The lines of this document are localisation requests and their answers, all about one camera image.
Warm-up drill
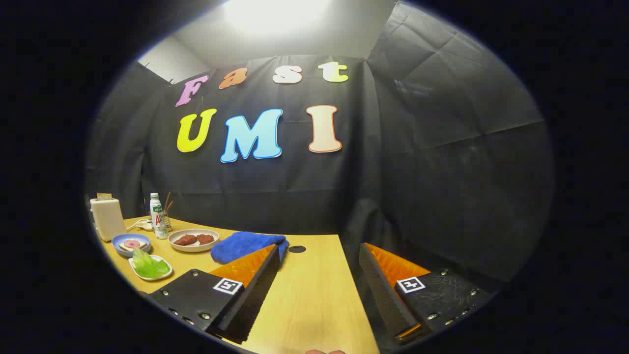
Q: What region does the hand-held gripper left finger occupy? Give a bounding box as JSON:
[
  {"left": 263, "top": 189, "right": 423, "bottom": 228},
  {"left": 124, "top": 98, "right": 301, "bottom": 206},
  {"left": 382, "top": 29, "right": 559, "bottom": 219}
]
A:
[{"left": 149, "top": 243, "right": 282, "bottom": 345}]

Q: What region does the black backdrop cloth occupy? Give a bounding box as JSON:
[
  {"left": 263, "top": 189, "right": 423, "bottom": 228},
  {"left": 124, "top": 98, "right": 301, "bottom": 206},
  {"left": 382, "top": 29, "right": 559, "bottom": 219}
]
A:
[{"left": 85, "top": 1, "right": 556, "bottom": 295}]

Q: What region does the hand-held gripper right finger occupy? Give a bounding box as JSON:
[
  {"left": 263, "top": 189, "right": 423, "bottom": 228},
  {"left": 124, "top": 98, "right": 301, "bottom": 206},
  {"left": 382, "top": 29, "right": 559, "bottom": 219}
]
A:
[{"left": 358, "top": 242, "right": 495, "bottom": 346}]

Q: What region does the green lettuce leaf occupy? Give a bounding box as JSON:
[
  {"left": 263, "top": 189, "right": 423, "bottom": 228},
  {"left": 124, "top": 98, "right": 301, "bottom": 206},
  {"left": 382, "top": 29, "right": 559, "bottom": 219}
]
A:
[{"left": 132, "top": 248, "right": 170, "bottom": 278}]

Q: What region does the blue folded towel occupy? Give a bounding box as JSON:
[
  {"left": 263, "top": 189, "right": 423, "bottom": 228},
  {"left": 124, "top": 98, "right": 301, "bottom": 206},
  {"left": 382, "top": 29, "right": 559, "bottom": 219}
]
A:
[{"left": 211, "top": 232, "right": 289, "bottom": 265}]

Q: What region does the cream toaster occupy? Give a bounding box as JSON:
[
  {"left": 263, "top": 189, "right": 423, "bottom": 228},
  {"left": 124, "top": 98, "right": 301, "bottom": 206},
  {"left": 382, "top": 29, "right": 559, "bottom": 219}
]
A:
[{"left": 90, "top": 198, "right": 127, "bottom": 242}]

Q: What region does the blue round plate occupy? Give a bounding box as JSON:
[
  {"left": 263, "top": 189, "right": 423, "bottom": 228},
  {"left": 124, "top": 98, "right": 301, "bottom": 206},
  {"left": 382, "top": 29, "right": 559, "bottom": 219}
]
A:
[{"left": 112, "top": 233, "right": 151, "bottom": 258}]

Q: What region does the white square plate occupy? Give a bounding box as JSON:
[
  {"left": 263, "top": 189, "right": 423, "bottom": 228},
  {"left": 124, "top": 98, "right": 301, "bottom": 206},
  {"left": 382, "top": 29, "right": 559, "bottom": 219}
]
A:
[{"left": 129, "top": 255, "right": 173, "bottom": 281}]

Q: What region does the white drink bottle green cap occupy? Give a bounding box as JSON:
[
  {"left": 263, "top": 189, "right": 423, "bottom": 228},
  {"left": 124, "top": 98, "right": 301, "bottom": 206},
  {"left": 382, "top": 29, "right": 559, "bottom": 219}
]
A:
[{"left": 149, "top": 193, "right": 169, "bottom": 240}]

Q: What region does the beige round plate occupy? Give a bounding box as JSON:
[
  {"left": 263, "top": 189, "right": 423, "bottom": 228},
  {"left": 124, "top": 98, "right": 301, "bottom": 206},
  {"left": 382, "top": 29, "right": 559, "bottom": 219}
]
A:
[{"left": 168, "top": 229, "right": 220, "bottom": 253}]

